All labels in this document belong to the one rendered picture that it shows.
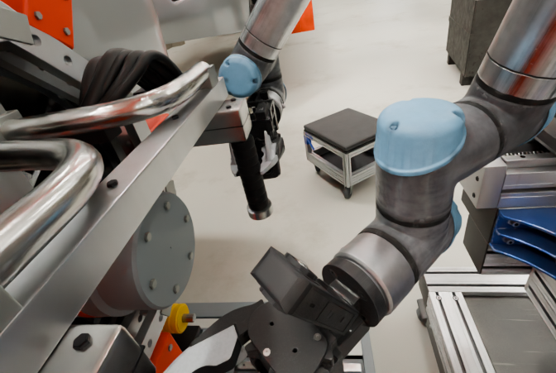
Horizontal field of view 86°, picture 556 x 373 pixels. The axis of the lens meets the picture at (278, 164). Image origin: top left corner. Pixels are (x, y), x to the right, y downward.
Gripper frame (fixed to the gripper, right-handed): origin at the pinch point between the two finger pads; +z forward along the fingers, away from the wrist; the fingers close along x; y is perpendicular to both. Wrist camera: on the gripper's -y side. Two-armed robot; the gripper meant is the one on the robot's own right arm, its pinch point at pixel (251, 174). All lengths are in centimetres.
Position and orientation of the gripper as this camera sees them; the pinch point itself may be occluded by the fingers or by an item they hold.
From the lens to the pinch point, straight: 48.7
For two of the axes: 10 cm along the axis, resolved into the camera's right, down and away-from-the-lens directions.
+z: -0.9, 5.3, -8.4
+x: 9.8, -1.0, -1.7
